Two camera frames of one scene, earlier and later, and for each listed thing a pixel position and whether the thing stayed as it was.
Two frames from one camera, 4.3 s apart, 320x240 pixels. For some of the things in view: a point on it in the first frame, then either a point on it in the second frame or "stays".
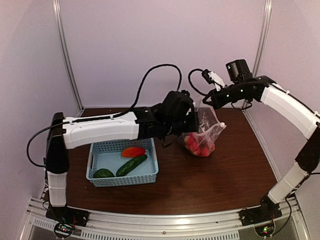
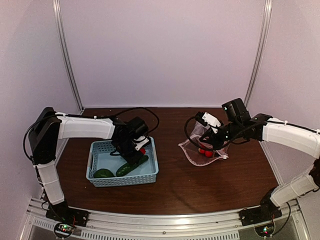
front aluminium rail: (289, 225) stays
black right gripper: (217, 102) -> (212, 139)
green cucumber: (130, 165) stays
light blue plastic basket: (108, 155) stays
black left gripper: (194, 124) -> (128, 159)
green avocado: (103, 173) stays
